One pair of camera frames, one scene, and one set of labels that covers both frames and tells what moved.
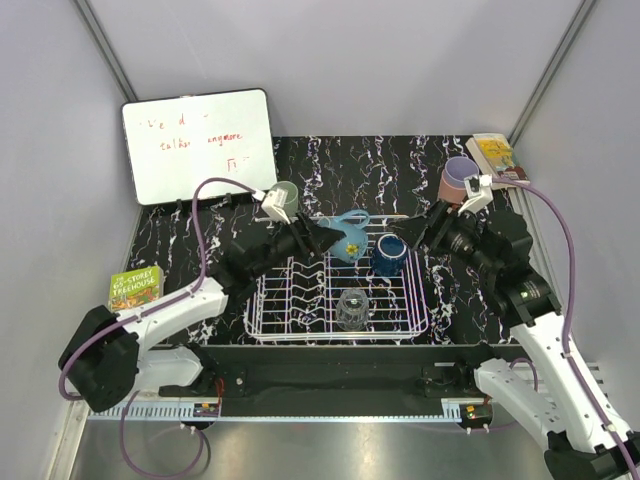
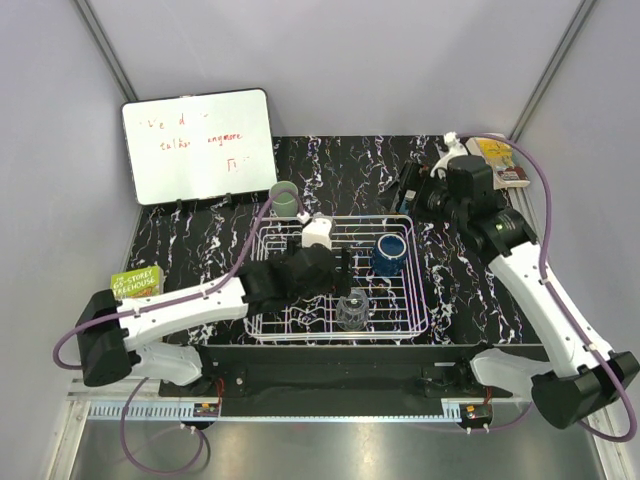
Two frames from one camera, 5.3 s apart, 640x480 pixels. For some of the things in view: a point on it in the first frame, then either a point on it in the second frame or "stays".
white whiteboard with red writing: x=175 y=143 stays
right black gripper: x=437 y=226 to x=415 y=180
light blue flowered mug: x=353 y=224 to x=404 y=208
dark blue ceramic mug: x=388 y=257 stays
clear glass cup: x=352 y=309 stays
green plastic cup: x=291 y=200 stays
